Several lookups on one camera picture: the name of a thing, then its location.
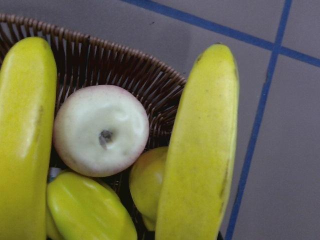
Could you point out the yellow banana brown tip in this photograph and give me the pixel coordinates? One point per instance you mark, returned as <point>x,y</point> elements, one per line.
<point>201,153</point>

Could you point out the yellow green mango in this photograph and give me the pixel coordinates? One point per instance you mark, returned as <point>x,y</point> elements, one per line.
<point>145,182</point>

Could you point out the yellow green starfruit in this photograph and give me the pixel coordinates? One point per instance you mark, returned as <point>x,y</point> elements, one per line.
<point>84,209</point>

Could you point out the yellow banana with grey tip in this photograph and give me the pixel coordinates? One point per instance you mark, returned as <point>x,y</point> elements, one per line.
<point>28,82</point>

